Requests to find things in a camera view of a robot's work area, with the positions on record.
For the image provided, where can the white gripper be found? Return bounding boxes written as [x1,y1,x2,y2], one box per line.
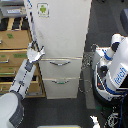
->
[27,41,45,63]

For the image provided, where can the white fridge door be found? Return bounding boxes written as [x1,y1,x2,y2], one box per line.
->
[24,0,92,58]

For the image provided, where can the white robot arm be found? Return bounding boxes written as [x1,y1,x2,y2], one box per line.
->
[0,41,45,128]

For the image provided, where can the wooden drawer cabinet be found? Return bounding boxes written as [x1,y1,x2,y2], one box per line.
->
[0,16,47,99]

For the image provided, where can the white refrigerator body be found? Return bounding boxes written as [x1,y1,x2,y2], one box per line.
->
[23,0,93,100]

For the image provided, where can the green android sticker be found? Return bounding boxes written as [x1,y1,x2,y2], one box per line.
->
[37,3,49,17]

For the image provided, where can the grey box on cabinet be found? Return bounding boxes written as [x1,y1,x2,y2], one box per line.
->
[0,6,26,17]

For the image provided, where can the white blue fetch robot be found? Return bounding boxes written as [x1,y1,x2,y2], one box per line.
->
[92,33,128,106]

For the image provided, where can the middle fridge drawer handle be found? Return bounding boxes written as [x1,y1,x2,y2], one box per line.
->
[50,61,71,66]

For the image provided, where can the fridge drawer handle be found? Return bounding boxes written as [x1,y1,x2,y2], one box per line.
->
[50,61,71,66]
[52,80,69,84]

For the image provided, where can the lower fridge drawer handle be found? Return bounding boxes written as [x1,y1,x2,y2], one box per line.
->
[52,80,69,84]

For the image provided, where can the coiled cable on floor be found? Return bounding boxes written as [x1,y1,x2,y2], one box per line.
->
[78,43,100,94]

